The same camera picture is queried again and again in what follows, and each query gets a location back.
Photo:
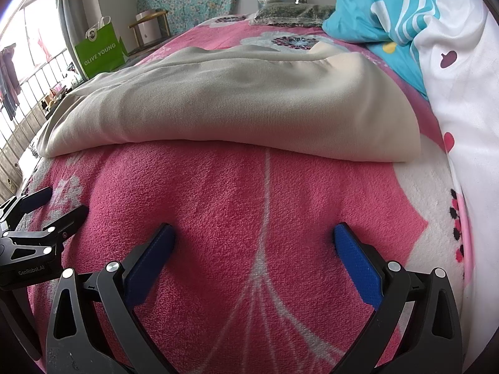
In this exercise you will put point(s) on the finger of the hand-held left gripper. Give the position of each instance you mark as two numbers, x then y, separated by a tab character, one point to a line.
72	218
35	199

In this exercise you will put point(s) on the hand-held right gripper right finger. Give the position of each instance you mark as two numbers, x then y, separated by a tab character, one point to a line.
360	268

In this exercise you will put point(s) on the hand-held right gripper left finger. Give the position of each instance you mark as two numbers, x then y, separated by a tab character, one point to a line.
150	259

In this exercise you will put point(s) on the beige zip jacket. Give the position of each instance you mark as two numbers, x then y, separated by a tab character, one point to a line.
234	97

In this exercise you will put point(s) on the dark hanging clothes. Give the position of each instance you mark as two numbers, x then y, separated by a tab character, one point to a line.
9	78

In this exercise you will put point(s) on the pink floral fleece blanket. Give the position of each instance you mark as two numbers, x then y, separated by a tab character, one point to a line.
218	222

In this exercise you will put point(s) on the balcony railing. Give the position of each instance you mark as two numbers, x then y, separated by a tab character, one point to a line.
35	85

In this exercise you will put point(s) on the red hanging cloth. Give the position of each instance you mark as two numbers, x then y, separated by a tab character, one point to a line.
43	45

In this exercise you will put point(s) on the green paper shopping bag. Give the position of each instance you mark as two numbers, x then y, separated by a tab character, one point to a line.
99	56

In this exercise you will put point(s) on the printed white pink blue duvet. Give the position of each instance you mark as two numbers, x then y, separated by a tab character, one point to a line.
460	105

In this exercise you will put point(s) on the grey curtain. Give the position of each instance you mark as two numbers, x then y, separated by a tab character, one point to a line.
74	7

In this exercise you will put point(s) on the white round box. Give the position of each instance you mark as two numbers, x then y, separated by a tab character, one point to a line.
147	27

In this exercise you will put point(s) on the wooden stool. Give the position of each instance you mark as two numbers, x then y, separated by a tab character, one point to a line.
163	17

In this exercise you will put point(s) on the dark green patterned cushion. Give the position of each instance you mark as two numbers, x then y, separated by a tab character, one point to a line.
292	13

